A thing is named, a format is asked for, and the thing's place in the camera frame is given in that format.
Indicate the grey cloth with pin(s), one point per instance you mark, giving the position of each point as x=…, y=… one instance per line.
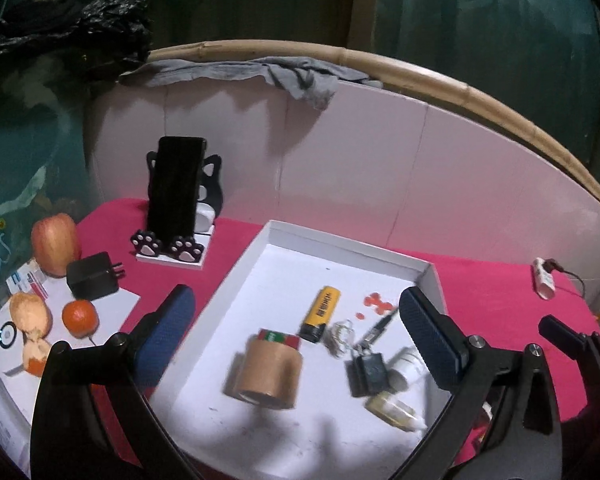
x=290, y=75

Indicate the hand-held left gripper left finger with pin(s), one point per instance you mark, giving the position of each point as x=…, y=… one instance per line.
x=165, y=340

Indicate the white shallow cardboard tray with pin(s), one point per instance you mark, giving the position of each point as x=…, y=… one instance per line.
x=280, y=285

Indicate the black smartphone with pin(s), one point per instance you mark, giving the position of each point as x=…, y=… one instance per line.
x=177, y=185

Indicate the white plug adapter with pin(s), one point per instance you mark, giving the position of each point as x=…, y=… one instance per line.
x=545, y=277

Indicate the red apple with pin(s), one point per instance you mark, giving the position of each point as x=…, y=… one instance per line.
x=55, y=245

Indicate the black slim pen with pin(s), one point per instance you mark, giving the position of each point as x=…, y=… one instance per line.
x=380, y=325

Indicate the yellow lighter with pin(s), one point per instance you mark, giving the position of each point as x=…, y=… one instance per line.
x=322, y=312

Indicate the white paper sheet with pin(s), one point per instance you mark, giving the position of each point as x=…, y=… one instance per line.
x=120, y=305

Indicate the clear tape roll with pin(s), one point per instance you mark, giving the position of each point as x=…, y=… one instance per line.
x=395, y=410

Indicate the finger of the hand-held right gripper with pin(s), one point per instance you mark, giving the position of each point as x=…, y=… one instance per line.
x=555, y=330

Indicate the black plastic bag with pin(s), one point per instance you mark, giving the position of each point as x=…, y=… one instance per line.
x=80, y=25

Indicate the red tablecloth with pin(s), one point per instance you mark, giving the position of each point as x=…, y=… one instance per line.
x=480, y=280

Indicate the white backdrop board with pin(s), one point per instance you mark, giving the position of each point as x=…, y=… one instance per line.
x=380, y=170

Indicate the dark padlock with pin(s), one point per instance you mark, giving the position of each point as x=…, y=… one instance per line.
x=367, y=372

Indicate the white pill bottle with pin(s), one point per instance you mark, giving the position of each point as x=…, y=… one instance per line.
x=405, y=367

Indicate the wooden post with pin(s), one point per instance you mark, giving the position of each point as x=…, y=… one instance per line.
x=362, y=5

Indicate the small printed card box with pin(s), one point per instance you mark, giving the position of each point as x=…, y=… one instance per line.
x=27, y=280

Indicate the black cat phone stand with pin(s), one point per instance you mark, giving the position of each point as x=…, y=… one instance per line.
x=215, y=185

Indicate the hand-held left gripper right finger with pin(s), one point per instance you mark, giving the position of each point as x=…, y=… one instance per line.
x=427, y=345

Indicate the black charger plug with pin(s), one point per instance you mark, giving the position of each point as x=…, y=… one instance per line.
x=92, y=277

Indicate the curved bamboo pole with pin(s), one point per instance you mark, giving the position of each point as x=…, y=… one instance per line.
x=430, y=77

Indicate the brown packing tape roll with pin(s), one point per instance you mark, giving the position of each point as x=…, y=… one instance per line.
x=272, y=375

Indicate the orange tangerine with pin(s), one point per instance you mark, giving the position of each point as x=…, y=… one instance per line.
x=80, y=317

